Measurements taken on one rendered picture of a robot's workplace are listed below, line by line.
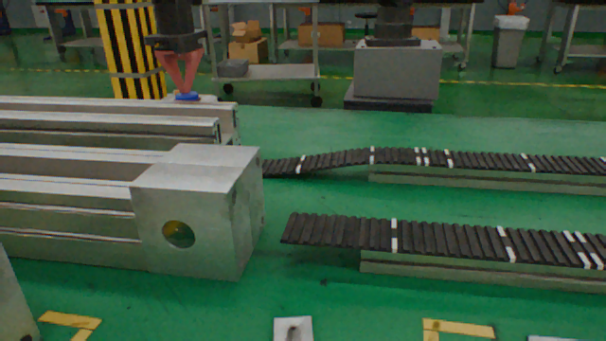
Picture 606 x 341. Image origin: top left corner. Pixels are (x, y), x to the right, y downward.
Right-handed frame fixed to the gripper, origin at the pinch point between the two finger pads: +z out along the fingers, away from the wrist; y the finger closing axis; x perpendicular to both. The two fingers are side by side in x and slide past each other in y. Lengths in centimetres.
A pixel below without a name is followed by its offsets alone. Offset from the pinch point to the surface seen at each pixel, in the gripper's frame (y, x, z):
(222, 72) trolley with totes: -261, -96, 54
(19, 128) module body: 16.7, -18.2, 2.2
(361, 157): 13.7, 31.0, 5.1
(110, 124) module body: 17.8, -2.5, 0.5
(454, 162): 14.3, 43.1, 4.8
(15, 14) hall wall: -764, -760, 47
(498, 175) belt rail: 15, 49, 6
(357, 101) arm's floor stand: -25.2, 28.2, 8.4
